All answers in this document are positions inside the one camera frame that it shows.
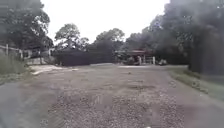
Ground row of tall trees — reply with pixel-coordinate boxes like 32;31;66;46
124;0;224;66

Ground pale post fence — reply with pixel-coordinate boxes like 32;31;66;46
0;44;54;61

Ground trees behind long wall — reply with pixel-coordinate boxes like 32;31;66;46
53;23;127;53

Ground pale concrete driveway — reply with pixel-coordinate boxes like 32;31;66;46
28;64;79;76

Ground large dark tree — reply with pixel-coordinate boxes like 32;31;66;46
0;0;54;51

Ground long dark wall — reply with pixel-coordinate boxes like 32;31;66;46
52;49;116;67

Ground open shelter with flat roof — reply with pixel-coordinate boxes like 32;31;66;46
114;49;157;66

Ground pale concrete strip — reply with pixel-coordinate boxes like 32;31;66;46
118;64;158;69

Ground grey gravel road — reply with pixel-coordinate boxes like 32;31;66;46
0;63;224;128

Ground grass strip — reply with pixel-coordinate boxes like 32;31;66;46
168;67;224;103

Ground overgrown grass bank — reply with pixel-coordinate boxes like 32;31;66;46
0;53;33;86

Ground vehicle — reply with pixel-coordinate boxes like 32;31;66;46
157;59;168;66

